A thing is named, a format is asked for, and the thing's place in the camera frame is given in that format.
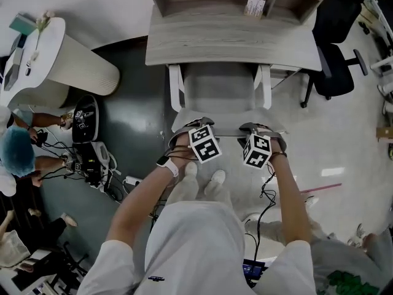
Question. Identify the grey wooden desk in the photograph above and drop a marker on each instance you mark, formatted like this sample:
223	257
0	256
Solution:
230	41

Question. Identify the white round ribbed table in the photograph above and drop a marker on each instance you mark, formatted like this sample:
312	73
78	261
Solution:
83	66

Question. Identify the person's left hand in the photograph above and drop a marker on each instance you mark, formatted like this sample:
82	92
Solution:
183	144

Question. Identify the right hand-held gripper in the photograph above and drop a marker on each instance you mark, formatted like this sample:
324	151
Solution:
258	151

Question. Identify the person's right hand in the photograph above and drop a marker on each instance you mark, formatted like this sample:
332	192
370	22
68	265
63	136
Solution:
277	147

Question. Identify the white office desk row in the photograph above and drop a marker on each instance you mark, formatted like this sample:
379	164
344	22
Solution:
379	62

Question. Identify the black office chair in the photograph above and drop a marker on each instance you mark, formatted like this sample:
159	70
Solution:
334	72

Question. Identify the person's right forearm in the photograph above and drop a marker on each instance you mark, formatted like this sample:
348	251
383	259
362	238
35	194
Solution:
290	201

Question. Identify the white printed card box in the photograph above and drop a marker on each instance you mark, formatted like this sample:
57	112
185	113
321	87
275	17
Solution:
255	6

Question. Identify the person's left forearm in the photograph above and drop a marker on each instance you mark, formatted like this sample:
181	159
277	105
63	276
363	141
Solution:
138	201

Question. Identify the spare grey gripper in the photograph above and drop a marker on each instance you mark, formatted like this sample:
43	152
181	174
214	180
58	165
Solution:
83	118

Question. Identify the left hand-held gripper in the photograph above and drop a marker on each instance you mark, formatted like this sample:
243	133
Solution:
205	144

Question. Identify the cardboard box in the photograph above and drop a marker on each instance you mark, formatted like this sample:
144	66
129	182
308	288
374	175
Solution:
385	135

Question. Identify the person's left white shoe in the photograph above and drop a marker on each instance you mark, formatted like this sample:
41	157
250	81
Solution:
191	168

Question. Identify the grey flat box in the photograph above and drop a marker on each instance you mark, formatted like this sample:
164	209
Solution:
12	71

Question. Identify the white chair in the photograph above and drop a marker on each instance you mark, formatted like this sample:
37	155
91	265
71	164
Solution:
219	88

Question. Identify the black device with blue screen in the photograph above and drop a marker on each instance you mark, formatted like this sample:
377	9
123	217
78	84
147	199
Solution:
253	270

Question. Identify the teal box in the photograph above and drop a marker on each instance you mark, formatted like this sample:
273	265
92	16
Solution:
22	23

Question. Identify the white power strip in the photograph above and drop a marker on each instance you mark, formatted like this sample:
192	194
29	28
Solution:
132	181

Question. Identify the person's white shoe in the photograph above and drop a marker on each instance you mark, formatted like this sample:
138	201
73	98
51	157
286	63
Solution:
191	168
218	177

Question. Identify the person's right white shoe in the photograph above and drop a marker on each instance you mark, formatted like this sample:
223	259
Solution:
218	177

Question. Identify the red floor tape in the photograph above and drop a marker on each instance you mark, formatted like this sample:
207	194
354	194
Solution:
320	188

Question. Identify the person's white t-shirt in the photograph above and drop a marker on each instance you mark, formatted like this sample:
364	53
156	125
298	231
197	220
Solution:
196	250

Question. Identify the person's light trousers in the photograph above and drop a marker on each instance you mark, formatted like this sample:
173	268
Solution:
187	192

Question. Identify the black electronics pack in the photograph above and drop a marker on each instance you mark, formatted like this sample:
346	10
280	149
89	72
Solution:
90	164

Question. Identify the white smartwatch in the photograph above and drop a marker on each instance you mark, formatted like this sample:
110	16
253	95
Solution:
167	164

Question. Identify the pink flower stem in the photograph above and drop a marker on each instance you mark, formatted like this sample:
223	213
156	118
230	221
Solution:
41	26

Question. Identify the black oval case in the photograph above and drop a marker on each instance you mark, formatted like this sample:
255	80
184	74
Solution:
92	134

